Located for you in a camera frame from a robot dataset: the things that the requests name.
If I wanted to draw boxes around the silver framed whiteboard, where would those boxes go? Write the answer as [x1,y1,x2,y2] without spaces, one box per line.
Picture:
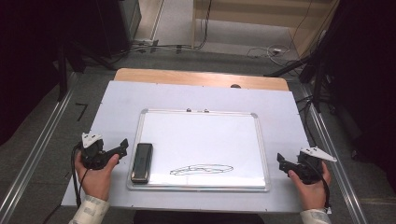
[126,107,271,193]

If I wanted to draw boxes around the dark curtain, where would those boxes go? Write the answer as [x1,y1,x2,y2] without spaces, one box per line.
[325,0,396,195]
[0,0,68,147]

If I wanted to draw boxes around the person's dark trousers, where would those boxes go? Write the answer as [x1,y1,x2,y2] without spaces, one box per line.
[133,210,266,224]

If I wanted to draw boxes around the black floor cable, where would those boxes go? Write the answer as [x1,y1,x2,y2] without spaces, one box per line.
[295,95,317,147]

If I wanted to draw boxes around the black whiteboard eraser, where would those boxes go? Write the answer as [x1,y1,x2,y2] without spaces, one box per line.
[130,142,154,184]

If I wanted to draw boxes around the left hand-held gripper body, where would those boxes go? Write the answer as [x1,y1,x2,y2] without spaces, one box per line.
[79,132,115,171]

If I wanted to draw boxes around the dark cabinet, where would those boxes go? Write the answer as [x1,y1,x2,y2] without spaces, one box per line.
[94,0,142,59]

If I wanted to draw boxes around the power strip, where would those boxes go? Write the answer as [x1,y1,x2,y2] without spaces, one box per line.
[133,38,160,53]

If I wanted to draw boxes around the white coiled floor cable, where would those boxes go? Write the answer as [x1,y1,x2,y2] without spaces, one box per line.
[246,44,291,67]

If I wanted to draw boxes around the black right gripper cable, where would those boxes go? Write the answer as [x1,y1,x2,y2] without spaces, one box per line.
[303,157,331,209]

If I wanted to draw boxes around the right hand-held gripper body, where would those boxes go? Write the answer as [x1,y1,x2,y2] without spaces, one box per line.
[289,147,338,185]

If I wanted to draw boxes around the light wooden shelf unit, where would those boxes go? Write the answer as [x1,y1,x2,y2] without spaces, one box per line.
[191,0,341,58]

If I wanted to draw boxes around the person's left hand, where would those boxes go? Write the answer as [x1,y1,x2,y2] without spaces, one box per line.
[74,150,120,202]

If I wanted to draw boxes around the aluminium floor rail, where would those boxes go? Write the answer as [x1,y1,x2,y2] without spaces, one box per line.
[303,90,370,224]
[0,73,78,224]

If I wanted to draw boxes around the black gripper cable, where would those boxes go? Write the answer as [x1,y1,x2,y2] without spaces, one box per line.
[70,144,90,208]
[303,157,331,209]

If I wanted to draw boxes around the black metal stand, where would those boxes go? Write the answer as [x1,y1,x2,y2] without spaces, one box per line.
[56,39,117,103]
[263,29,332,114]

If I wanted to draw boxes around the person's right hand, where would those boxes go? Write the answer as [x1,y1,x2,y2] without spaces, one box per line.
[288,161,332,211]

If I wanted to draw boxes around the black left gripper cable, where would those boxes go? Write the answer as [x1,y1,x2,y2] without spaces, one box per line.
[70,144,90,208]

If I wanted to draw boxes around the large white cover board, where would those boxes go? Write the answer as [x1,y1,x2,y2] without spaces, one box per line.
[61,79,332,215]

